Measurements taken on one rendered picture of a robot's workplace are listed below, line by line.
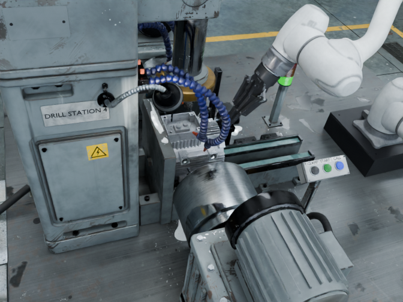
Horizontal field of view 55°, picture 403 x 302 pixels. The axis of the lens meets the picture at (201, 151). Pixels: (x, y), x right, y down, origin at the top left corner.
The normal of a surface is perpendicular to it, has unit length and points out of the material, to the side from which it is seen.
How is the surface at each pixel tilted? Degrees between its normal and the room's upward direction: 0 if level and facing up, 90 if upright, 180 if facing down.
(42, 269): 0
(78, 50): 90
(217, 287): 0
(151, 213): 90
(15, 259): 0
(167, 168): 90
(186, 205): 62
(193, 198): 47
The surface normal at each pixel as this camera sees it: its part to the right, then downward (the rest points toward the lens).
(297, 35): -0.62, -0.12
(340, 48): -0.04, -0.57
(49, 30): 0.32, 0.69
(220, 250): 0.11, -0.71
